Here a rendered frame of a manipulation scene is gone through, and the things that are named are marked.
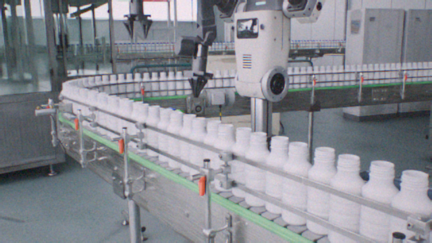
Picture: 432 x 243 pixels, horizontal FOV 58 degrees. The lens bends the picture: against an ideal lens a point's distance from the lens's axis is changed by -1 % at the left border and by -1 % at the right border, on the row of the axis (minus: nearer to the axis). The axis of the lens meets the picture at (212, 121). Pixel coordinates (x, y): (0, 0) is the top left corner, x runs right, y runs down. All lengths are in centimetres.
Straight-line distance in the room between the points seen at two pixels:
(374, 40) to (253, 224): 641
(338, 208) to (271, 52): 106
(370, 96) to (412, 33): 418
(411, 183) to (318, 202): 19
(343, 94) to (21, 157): 315
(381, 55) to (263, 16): 568
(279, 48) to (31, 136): 315
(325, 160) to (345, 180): 6
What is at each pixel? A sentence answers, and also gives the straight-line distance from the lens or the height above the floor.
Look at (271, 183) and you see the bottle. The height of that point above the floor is 107.
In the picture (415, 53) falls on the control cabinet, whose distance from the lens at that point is 777.
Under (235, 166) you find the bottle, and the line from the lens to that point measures 94.
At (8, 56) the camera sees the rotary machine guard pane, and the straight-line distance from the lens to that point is 428.
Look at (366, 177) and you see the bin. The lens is 139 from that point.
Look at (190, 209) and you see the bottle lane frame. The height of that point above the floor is 92.
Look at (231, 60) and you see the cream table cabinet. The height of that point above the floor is 113.
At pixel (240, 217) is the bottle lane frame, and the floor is 98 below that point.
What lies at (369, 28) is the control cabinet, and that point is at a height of 157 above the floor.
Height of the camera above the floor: 137
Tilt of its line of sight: 11 degrees down
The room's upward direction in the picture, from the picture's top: 1 degrees counter-clockwise
